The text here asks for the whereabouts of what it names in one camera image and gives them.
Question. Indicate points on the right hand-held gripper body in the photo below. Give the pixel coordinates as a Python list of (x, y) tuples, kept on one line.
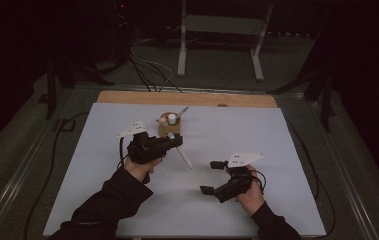
[(240, 159)]

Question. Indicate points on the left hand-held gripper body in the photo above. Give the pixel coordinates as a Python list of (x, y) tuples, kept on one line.
[(145, 148)]

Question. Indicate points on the tan round pen holder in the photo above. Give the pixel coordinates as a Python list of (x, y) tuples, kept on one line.
[(169, 130)]

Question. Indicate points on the white pen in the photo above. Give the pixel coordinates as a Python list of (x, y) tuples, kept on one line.
[(185, 160)]

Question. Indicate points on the white green glue stick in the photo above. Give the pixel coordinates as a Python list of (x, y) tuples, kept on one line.
[(172, 119)]

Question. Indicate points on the clear plastic pen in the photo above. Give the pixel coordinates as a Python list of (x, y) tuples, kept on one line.
[(183, 111)]

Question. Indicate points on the person's left hand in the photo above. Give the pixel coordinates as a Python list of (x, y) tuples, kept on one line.
[(140, 168)]

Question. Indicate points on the person's right hand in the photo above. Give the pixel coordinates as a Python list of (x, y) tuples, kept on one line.
[(253, 198)]

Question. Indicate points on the small white object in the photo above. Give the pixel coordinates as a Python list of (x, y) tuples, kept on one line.
[(162, 121)]

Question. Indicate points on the black metal stand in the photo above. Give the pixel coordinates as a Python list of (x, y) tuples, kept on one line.
[(326, 103), (52, 90)]

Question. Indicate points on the black equipment rack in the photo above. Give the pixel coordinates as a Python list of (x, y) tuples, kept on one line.
[(120, 30)]

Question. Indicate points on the metal floor rail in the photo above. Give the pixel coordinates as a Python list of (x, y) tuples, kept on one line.
[(343, 186), (10, 186)]

